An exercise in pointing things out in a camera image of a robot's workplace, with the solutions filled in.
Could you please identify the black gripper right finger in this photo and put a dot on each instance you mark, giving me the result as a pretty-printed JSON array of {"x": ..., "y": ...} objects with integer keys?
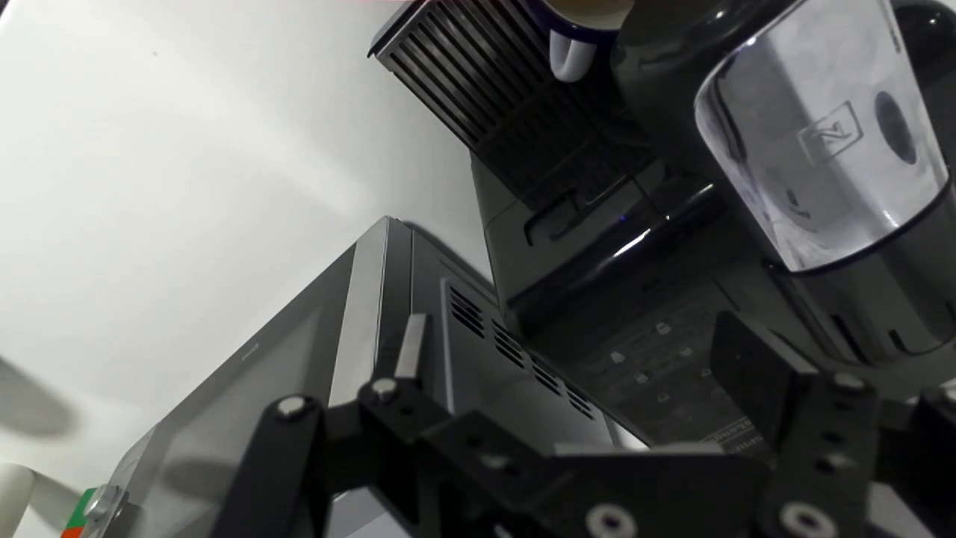
[{"x": 826, "y": 450}]

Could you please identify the white enamel cup blue rim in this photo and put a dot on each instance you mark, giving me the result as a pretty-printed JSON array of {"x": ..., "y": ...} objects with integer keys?
[{"x": 584, "y": 18}]

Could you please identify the green block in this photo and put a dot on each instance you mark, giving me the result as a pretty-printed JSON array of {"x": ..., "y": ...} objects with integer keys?
[{"x": 85, "y": 496}]

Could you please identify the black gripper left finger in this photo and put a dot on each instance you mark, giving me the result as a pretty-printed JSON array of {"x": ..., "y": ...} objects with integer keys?
[{"x": 420, "y": 438}]

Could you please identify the red block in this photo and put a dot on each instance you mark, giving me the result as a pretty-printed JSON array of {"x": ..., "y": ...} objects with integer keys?
[{"x": 73, "y": 531}]

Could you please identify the black coffee maker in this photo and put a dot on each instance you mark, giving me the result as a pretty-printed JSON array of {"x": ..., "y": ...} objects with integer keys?
[{"x": 638, "y": 199}]

